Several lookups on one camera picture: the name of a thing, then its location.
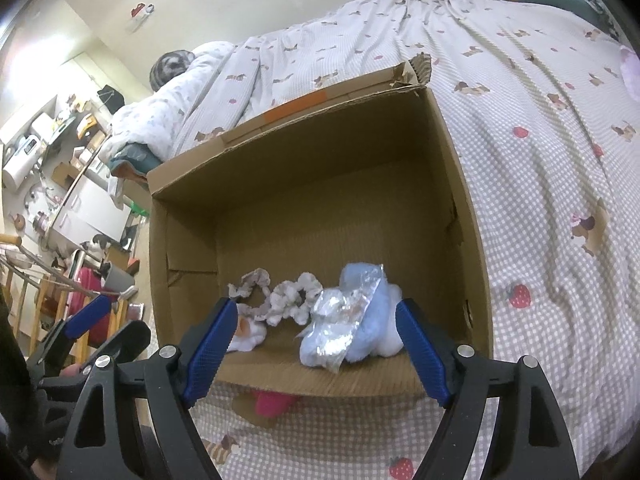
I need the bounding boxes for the pink heart plush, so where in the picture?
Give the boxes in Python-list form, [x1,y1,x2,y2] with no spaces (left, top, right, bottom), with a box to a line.
[251,391,301,418]

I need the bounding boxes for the white cloth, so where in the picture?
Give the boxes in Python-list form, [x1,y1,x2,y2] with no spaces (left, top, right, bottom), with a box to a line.
[225,302,268,353]

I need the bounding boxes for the cluttered wall shelves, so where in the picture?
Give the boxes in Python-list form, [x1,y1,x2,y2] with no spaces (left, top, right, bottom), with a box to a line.
[0,95,108,196]

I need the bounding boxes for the pink garment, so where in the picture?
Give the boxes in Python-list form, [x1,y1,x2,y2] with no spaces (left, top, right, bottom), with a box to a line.
[619,45,640,103]

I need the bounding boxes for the blue fluffy scrunchie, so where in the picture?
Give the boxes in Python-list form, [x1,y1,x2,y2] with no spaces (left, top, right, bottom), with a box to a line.
[340,261,405,363]

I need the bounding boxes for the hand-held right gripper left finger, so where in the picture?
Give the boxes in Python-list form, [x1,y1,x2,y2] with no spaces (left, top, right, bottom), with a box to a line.
[57,297,240,480]

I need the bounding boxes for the cream puffy scrunchie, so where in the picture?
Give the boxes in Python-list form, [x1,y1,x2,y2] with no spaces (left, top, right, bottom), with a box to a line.
[265,272,326,327]

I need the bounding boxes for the cardboard box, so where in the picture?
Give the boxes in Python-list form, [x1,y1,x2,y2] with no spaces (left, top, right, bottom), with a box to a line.
[146,55,496,398]

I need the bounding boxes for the red bag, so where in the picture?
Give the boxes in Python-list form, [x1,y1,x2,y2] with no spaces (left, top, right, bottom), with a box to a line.
[75,267,108,341]

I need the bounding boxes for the wooden frame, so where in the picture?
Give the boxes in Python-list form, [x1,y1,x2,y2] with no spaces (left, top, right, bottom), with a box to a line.
[0,232,81,356]

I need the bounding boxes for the calico cat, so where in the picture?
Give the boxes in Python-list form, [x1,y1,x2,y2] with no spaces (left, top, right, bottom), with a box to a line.
[82,235,118,261]

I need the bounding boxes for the black hanging garment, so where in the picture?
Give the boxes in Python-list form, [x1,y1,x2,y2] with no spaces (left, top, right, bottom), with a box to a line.
[96,86,126,111]

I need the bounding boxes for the grey tabby cat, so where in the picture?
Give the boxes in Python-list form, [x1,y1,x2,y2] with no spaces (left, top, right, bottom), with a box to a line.
[150,49,196,92]

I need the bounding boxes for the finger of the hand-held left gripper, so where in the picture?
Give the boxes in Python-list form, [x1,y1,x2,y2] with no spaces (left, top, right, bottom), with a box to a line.
[75,319,152,366]
[27,294,113,368]

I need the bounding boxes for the teal orange folded cloth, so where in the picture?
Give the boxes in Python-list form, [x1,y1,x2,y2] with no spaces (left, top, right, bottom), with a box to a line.
[109,142,161,186]

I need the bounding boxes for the beige lace scrunchie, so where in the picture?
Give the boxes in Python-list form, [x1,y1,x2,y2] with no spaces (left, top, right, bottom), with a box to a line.
[227,269,273,321]

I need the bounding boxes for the white floral quilt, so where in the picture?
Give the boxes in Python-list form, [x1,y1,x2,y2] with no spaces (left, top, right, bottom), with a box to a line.
[110,40,238,166]

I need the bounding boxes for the clear plastic packet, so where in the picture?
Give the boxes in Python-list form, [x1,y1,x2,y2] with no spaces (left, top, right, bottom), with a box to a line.
[312,264,386,333]

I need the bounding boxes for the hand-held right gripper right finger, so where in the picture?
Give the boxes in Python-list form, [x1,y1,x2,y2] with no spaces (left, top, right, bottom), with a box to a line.
[395,297,581,480]

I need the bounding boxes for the silver foil packet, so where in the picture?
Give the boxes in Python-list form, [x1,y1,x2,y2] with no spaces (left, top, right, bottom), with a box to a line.
[299,320,361,375]

